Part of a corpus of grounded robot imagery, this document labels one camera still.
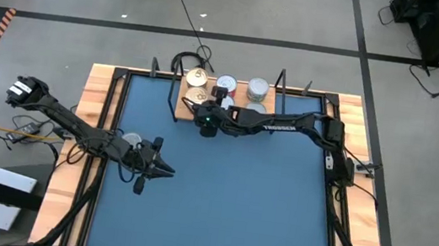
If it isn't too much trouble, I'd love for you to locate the black power adapter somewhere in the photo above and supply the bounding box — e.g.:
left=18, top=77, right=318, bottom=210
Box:
left=4, top=118, right=44, bottom=147

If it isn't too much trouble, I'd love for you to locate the green label tuna can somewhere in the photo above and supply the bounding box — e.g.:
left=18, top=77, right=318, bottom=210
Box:
left=245, top=76, right=271, bottom=100
left=246, top=94, right=268, bottom=104
left=245, top=101, right=269, bottom=114
left=120, top=130, right=145, bottom=147

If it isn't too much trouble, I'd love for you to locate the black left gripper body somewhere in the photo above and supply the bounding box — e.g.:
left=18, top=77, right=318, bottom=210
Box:
left=121, top=132, right=165, bottom=198

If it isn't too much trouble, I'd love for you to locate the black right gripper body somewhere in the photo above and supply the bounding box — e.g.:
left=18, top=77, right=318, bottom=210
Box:
left=194, top=84, right=243, bottom=142

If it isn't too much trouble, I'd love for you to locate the thin black cable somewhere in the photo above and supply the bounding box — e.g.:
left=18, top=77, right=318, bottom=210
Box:
left=375, top=2, right=398, bottom=28

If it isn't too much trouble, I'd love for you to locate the blue table mat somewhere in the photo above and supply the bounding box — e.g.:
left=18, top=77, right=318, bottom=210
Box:
left=83, top=68, right=354, bottom=246

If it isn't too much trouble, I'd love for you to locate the red label seafood can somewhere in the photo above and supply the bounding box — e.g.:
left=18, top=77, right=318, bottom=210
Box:
left=214, top=72, right=239, bottom=97
left=221, top=94, right=237, bottom=111

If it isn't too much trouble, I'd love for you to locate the blue label seafood can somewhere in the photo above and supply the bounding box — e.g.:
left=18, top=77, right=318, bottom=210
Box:
left=185, top=66, right=211, bottom=91
left=184, top=84, right=211, bottom=106

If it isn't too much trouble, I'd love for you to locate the long black floor cable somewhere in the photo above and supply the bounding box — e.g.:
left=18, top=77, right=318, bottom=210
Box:
left=156, top=0, right=225, bottom=79

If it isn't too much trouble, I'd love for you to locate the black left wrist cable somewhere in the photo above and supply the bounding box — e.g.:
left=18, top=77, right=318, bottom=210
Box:
left=63, top=122, right=142, bottom=185

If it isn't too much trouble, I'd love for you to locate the black aluminium table frame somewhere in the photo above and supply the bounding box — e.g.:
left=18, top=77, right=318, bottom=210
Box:
left=29, top=44, right=410, bottom=246

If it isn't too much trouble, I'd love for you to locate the wooden table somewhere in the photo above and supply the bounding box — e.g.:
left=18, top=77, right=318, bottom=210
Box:
left=28, top=55, right=410, bottom=246

